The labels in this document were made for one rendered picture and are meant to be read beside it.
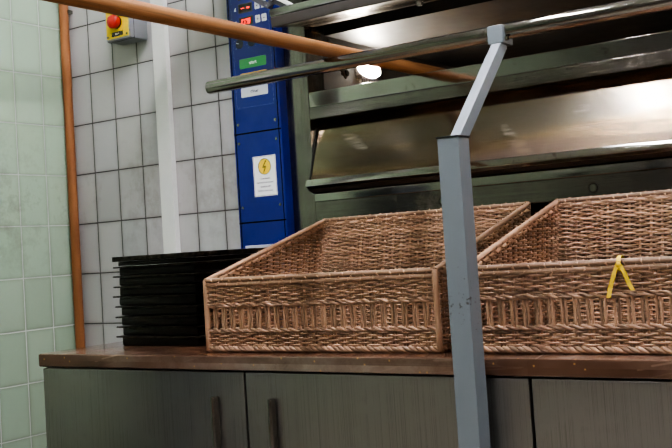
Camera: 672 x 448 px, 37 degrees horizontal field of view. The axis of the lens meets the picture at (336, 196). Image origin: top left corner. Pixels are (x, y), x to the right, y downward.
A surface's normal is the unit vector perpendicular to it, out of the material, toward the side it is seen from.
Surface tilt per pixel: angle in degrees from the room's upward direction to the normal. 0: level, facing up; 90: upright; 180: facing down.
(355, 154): 70
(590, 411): 90
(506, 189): 90
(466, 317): 90
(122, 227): 90
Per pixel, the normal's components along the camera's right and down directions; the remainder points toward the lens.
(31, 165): 0.83, -0.08
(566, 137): -0.55, -0.35
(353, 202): -0.56, 0.00
